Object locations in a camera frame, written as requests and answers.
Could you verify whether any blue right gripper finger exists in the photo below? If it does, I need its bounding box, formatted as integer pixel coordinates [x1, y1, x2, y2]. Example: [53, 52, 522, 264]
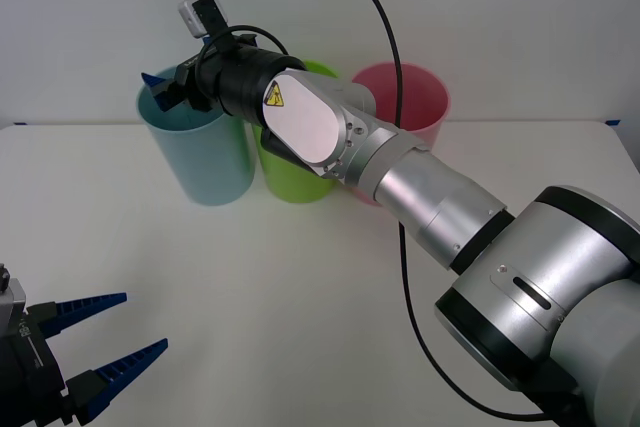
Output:
[140, 65, 191, 98]
[155, 89, 211, 116]

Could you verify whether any pale blue plastic bin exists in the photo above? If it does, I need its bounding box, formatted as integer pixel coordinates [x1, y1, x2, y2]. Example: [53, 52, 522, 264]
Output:
[135, 64, 256, 207]

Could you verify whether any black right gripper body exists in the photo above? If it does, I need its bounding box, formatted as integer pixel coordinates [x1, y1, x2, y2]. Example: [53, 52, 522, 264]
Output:
[182, 44, 232, 117]

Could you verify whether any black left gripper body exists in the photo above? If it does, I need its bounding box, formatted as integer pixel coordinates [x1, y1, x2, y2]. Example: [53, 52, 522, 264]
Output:
[0, 314, 76, 427]

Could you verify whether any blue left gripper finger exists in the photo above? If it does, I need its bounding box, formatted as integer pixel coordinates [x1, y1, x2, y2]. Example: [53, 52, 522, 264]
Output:
[25, 290, 128, 343]
[64, 337, 169, 426]

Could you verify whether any green plastic bin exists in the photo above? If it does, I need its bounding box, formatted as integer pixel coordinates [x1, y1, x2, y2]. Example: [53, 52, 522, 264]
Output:
[251, 60, 346, 205]

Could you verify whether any pink plastic bin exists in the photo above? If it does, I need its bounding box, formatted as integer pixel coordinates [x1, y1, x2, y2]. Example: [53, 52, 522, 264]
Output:
[349, 61, 451, 206]

